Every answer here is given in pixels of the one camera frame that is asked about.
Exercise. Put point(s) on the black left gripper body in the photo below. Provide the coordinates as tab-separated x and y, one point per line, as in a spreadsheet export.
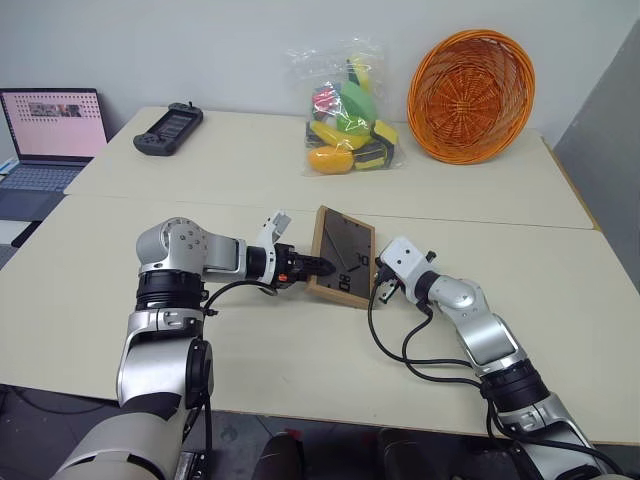
290	265

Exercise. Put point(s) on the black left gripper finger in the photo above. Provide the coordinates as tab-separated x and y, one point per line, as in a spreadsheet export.
317	266

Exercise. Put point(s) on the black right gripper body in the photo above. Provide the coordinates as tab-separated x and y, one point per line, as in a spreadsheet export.
387	275

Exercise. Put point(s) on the wooden framed square clock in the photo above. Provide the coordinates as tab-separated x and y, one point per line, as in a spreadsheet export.
345	255

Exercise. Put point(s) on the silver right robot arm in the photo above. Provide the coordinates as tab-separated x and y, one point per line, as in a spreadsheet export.
487	335

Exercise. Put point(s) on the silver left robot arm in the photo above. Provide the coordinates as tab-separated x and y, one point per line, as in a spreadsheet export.
175	250

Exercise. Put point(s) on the orange-yellow toy fruit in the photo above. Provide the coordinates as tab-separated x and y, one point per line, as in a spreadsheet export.
330	160

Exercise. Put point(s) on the yellow toy banana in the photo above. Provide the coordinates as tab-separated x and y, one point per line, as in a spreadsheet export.
335	132

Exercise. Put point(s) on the yellow and black toy slice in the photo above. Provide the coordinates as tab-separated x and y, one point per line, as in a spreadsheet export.
385	132

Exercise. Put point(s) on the clear plastic bag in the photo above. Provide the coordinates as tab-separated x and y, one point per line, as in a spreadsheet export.
350	110

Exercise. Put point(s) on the red and pink toy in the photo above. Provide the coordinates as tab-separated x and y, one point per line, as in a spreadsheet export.
326	100

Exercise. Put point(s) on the green toy fruit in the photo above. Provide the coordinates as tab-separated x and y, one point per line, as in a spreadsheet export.
357	102

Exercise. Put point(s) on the black handheld game controller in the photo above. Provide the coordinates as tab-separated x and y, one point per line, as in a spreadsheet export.
167	129

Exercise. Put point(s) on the dark rounded shape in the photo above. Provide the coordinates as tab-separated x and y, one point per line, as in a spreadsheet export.
280	457

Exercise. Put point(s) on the orange wicker basket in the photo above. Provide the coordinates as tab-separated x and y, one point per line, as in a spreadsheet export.
470	95

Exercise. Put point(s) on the grey partition panel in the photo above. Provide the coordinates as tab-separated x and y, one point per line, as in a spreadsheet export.
600	150

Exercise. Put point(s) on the open grey laptop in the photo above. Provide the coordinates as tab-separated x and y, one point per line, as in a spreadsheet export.
50	125

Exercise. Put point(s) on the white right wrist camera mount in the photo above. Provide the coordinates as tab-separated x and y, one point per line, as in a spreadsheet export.
405	257

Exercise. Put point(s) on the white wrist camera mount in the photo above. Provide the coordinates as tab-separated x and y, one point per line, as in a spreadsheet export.
272	227
405	257

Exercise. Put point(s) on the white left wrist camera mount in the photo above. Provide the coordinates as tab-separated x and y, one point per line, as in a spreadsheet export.
272	227

